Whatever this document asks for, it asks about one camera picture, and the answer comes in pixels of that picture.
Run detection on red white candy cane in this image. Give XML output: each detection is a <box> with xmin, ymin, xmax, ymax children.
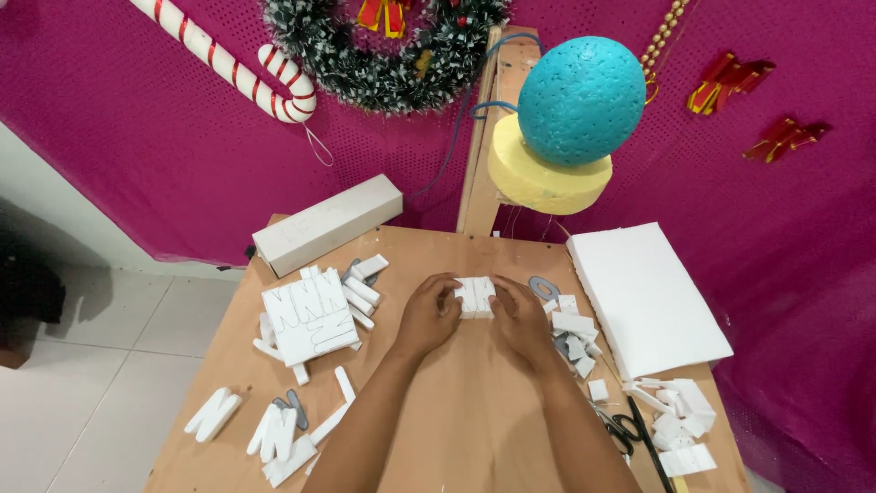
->
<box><xmin>128</xmin><ymin>0</ymin><xmax>318</xmax><ymax>125</ymax></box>

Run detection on white foam sheet drawn letters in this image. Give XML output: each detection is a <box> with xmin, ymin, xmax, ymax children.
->
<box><xmin>261</xmin><ymin>267</ymin><xmax>361</xmax><ymax>368</ymax></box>

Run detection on wide white foam strip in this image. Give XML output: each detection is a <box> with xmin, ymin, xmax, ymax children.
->
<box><xmin>262</xmin><ymin>435</ymin><xmax>320</xmax><ymax>489</ymax></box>

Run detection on person's right hand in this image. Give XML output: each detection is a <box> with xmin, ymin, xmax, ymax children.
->
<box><xmin>489</xmin><ymin>274</ymin><xmax>561</xmax><ymax>371</ymax></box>

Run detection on pile of white foam offcuts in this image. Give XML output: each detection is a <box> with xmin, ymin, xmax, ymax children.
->
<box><xmin>621</xmin><ymin>376</ymin><xmax>719</xmax><ymax>479</ymax></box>

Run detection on grey card letter template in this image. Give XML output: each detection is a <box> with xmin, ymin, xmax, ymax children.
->
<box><xmin>271</xmin><ymin>388</ymin><xmax>310</xmax><ymax>431</ymax></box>
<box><xmin>340</xmin><ymin>257</ymin><xmax>379</xmax><ymax>288</ymax></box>

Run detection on red gold ribbon bow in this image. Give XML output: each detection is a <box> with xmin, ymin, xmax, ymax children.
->
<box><xmin>687</xmin><ymin>51</ymin><xmax>777</xmax><ymax>116</ymax></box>
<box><xmin>355</xmin><ymin>0</ymin><xmax>413</xmax><ymax>40</ymax></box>
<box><xmin>742</xmin><ymin>116</ymin><xmax>833</xmax><ymax>164</ymax></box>

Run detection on black handled scissors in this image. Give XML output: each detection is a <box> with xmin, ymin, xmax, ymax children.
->
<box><xmin>594</xmin><ymin>404</ymin><xmax>645</xmax><ymax>457</ymax></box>

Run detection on white foam letter block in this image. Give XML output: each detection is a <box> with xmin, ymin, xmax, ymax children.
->
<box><xmin>454</xmin><ymin>277</ymin><xmax>498</xmax><ymax>320</ymax></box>

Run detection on large white foam slab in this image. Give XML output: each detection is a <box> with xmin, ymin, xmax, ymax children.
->
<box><xmin>566</xmin><ymin>222</ymin><xmax>735</xmax><ymax>382</ymax></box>

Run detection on row of white foam bars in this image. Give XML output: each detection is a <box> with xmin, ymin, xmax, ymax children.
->
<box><xmin>339</xmin><ymin>253</ymin><xmax>390</xmax><ymax>331</ymax></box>

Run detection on dark bag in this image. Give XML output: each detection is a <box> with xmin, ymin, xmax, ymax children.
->
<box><xmin>0</xmin><ymin>197</ymin><xmax>67</xmax><ymax>371</ymax></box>

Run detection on person's left hand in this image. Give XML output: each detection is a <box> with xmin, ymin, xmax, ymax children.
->
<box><xmin>393</xmin><ymin>273</ymin><xmax>466</xmax><ymax>361</ymax></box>

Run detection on yellow foam disc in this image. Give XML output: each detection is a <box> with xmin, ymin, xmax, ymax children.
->
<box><xmin>486</xmin><ymin>113</ymin><xmax>614</xmax><ymax>217</ymax></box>

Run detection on wooden stand frame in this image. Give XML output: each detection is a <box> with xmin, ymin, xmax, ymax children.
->
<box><xmin>456</xmin><ymin>25</ymin><xmax>543</xmax><ymax>238</ymax></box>

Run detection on heap of small foam scraps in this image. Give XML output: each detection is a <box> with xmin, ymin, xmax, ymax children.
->
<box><xmin>543</xmin><ymin>294</ymin><xmax>604</xmax><ymax>379</ymax></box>

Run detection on grey oval letter template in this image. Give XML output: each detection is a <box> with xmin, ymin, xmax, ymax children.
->
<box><xmin>527</xmin><ymin>275</ymin><xmax>561</xmax><ymax>303</ymax></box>

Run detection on teal foam ball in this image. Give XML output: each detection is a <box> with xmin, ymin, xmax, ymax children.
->
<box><xmin>516</xmin><ymin>36</ymin><xmax>647</xmax><ymax>168</ymax></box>

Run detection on white cut foam letter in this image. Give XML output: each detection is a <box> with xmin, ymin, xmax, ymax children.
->
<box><xmin>182</xmin><ymin>386</ymin><xmax>243</xmax><ymax>444</ymax></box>
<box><xmin>245</xmin><ymin>402</ymin><xmax>299</xmax><ymax>464</ymax></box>

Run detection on blue cable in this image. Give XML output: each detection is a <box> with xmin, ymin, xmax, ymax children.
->
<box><xmin>404</xmin><ymin>32</ymin><xmax>546</xmax><ymax>204</ymax></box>

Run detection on magenta perforated backdrop cloth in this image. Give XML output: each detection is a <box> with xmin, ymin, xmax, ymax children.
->
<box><xmin>0</xmin><ymin>0</ymin><xmax>876</xmax><ymax>493</ymax></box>

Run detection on gold bead string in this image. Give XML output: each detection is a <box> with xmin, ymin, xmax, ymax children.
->
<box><xmin>639</xmin><ymin>0</ymin><xmax>693</xmax><ymax>105</ymax></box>

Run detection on white foam offcut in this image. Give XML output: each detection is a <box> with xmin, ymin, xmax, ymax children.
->
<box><xmin>252</xmin><ymin>312</ymin><xmax>286</xmax><ymax>363</ymax></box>

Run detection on green white tinsel wreath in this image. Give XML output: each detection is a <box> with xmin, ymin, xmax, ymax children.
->
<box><xmin>259</xmin><ymin>0</ymin><xmax>512</xmax><ymax>116</ymax></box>

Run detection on long white foam block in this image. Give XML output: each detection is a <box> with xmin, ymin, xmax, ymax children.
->
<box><xmin>252</xmin><ymin>173</ymin><xmax>405</xmax><ymax>279</ymax></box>

